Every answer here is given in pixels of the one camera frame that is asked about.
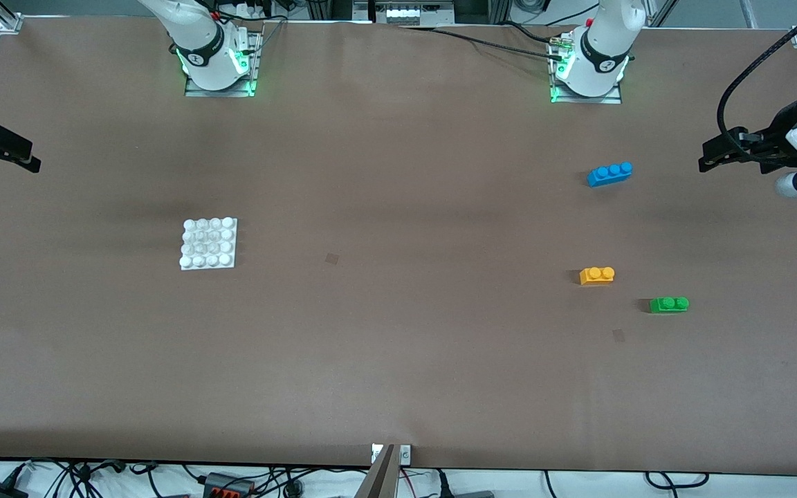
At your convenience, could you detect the black plug block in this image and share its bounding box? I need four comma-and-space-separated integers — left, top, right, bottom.
433, 470, 496, 498

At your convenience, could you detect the white studded base plate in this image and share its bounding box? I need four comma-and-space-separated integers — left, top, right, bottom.
179, 217, 238, 270

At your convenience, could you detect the black box with orange levers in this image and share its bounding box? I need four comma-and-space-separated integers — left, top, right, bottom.
203, 472, 255, 498

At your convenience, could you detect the large table cover sheet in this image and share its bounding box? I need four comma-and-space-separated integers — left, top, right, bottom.
0, 17, 797, 478

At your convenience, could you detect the black looped floor cable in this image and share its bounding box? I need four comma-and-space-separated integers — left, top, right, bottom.
644, 472, 711, 490

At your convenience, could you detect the white power strip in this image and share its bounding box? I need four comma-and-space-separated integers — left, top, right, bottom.
374, 0, 455, 26

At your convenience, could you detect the grey camera mounting pole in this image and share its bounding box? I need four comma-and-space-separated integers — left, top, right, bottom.
354, 444, 399, 498

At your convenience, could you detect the blue three-stud block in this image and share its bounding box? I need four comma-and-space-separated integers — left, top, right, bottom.
587, 162, 634, 188

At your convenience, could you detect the thick black table cable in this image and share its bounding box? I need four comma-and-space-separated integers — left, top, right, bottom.
398, 26, 565, 62

